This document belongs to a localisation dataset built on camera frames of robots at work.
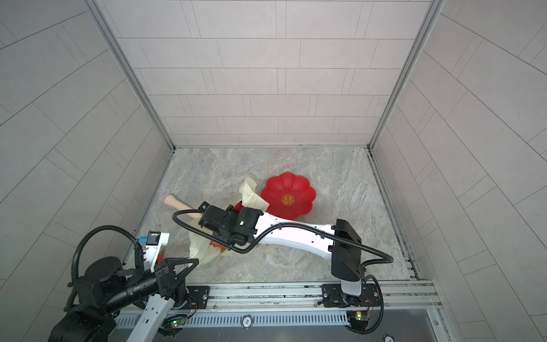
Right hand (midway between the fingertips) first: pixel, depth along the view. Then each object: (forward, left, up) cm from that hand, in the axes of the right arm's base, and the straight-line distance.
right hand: (227, 226), depth 73 cm
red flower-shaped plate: (+20, -22, -15) cm, 34 cm away
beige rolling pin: (+19, +30, -11) cm, 37 cm away
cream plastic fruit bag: (-12, +3, +12) cm, 18 cm away
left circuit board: (-25, +14, -11) cm, 31 cm away
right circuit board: (-27, -42, -17) cm, 53 cm away
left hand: (-15, +3, +11) cm, 19 cm away
